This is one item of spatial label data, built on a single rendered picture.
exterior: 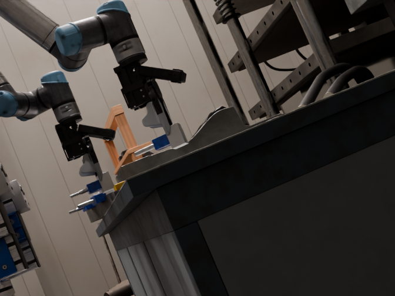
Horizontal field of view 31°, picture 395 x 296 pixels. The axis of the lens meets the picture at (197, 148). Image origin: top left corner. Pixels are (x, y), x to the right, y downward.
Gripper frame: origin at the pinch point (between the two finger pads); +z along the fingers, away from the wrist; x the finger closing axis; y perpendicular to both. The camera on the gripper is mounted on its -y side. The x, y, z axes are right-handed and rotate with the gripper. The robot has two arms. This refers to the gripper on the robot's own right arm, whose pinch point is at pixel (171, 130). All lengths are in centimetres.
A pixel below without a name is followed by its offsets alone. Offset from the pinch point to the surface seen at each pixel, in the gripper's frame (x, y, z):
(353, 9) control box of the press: -54, -60, -18
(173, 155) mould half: -27.3, 6.4, 3.6
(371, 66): -110, -66, -5
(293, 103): -111, -33, -4
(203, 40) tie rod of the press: -168, -7, -55
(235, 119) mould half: -34.4, -13.7, 0.5
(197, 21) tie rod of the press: -168, -8, -64
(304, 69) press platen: -90, -41, -12
